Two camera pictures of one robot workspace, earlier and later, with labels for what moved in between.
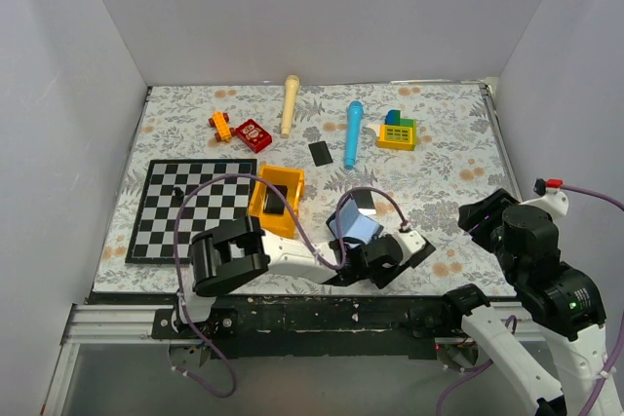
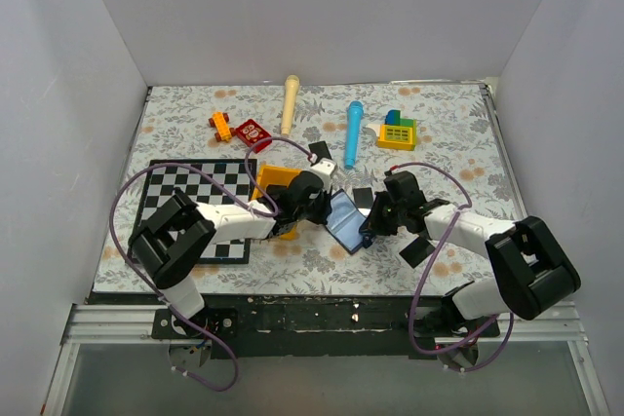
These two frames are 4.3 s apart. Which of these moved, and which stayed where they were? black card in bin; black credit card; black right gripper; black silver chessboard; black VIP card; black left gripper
Moved: black right gripper; black left gripper
Stayed: black card in bin; black credit card; black silver chessboard; black VIP card
